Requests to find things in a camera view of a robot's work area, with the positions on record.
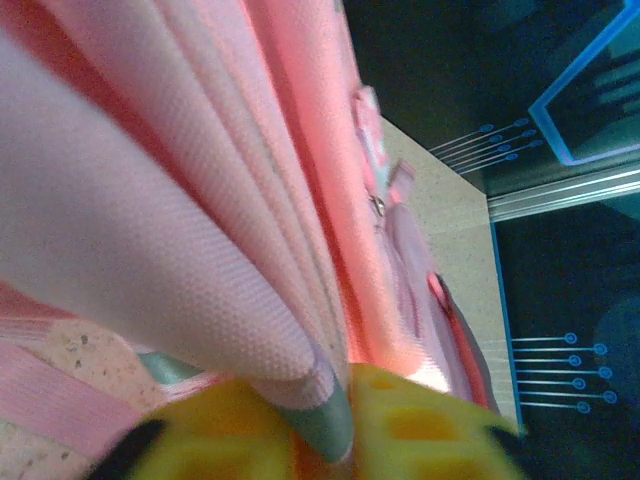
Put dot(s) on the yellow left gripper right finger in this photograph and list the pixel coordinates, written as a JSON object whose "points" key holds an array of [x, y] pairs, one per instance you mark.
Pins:
{"points": [[425, 440]]}

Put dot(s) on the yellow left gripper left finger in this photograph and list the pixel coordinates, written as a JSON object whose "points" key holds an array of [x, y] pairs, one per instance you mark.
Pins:
{"points": [[210, 440]]}

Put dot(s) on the pink backpack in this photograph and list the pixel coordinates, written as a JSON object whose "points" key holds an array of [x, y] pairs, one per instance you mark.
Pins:
{"points": [[165, 200]]}

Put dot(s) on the aluminium frame post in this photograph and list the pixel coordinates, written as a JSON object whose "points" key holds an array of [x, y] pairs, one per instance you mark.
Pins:
{"points": [[560, 192]]}

